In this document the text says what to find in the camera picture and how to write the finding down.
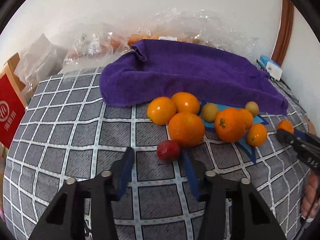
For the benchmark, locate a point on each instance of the small green-yellow fruit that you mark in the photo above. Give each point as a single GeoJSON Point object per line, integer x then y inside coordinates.
{"type": "Point", "coordinates": [209, 112]}
{"type": "Point", "coordinates": [252, 107]}

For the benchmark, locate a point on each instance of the brown wooden door frame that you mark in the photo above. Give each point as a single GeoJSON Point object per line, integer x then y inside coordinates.
{"type": "Point", "coordinates": [284, 33]}

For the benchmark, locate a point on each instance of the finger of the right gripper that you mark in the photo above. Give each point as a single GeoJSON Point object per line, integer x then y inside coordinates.
{"type": "Point", "coordinates": [308, 137]}
{"type": "Point", "coordinates": [295, 139]}

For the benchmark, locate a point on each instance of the person's right hand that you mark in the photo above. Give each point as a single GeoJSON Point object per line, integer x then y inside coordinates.
{"type": "Point", "coordinates": [310, 201]}

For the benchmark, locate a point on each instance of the purple towel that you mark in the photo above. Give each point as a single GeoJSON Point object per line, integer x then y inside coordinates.
{"type": "Point", "coordinates": [156, 68]}

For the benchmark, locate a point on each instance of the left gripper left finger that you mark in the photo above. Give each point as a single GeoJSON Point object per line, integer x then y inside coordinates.
{"type": "Point", "coordinates": [64, 217]}

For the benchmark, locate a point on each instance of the grey checked tablecloth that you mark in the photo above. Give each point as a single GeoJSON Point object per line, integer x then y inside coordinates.
{"type": "Point", "coordinates": [68, 131]}

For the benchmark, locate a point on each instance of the red paper bag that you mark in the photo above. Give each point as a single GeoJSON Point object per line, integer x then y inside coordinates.
{"type": "Point", "coordinates": [12, 112]}

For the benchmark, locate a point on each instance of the orange fruit back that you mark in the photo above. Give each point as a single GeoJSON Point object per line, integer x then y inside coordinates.
{"type": "Point", "coordinates": [186, 102]}

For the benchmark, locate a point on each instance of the yellow-orange fruit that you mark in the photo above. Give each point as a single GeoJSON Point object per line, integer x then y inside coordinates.
{"type": "Point", "coordinates": [161, 110]}

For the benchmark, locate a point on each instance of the clear plastic bag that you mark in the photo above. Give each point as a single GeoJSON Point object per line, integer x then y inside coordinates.
{"type": "Point", "coordinates": [97, 45]}

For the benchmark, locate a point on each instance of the large round orange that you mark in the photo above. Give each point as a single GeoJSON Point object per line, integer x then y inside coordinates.
{"type": "Point", "coordinates": [187, 129]}

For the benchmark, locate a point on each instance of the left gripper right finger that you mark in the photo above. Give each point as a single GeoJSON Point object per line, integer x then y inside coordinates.
{"type": "Point", "coordinates": [251, 216]}

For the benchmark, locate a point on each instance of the red strawberry-like fruit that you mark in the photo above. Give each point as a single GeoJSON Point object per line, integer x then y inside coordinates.
{"type": "Point", "coordinates": [168, 150]}

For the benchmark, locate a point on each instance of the small orange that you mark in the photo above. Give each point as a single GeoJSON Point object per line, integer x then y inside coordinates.
{"type": "Point", "coordinates": [286, 125]}
{"type": "Point", "coordinates": [256, 135]}

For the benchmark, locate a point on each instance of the white paper bag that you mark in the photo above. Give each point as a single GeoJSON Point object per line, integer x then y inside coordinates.
{"type": "Point", "coordinates": [42, 59]}

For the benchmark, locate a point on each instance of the white blue box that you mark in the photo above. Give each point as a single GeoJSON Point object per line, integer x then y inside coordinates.
{"type": "Point", "coordinates": [271, 67]}

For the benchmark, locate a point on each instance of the large orange with stem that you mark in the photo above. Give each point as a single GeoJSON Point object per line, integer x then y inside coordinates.
{"type": "Point", "coordinates": [229, 126]}

